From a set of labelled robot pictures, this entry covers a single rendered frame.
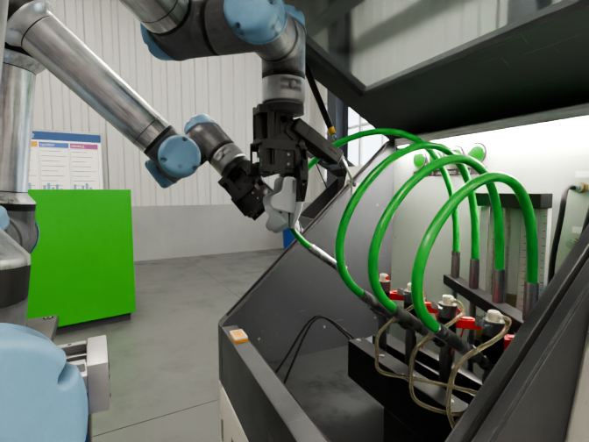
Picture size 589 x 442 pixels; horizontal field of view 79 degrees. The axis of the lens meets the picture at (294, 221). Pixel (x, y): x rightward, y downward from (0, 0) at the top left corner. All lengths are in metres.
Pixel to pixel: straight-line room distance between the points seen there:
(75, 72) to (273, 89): 0.33
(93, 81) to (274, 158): 0.33
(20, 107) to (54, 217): 2.87
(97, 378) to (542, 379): 0.66
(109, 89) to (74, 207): 3.04
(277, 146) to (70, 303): 3.40
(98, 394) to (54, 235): 3.02
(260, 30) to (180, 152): 0.27
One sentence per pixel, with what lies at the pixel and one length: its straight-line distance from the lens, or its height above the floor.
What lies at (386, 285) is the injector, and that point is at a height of 1.11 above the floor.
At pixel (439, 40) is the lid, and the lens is 0.84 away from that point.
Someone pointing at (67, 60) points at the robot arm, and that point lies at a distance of 0.74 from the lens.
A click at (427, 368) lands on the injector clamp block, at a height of 0.98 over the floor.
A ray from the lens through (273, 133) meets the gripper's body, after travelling 0.61.
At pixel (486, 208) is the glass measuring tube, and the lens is 0.88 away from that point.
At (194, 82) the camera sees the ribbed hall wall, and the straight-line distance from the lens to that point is 7.49.
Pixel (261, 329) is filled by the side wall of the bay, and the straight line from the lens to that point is 1.00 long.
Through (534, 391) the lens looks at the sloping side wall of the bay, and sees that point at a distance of 0.47.
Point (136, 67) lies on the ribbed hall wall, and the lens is 7.34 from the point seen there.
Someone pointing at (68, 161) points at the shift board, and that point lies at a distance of 6.93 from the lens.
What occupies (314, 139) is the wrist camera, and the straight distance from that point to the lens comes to 0.64.
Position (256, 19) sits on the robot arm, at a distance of 0.53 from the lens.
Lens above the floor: 1.30
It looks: 5 degrees down
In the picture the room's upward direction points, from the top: straight up
